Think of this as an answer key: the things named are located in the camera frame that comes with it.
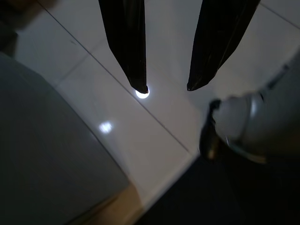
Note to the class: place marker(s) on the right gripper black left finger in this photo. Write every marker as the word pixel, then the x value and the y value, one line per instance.
pixel 127 39

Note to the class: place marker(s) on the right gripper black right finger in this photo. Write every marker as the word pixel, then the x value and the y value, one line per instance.
pixel 218 39

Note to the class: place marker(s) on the silver two-door fridge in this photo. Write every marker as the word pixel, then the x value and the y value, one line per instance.
pixel 47 140

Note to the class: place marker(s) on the black floor mat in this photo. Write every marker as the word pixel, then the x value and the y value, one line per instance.
pixel 234 199

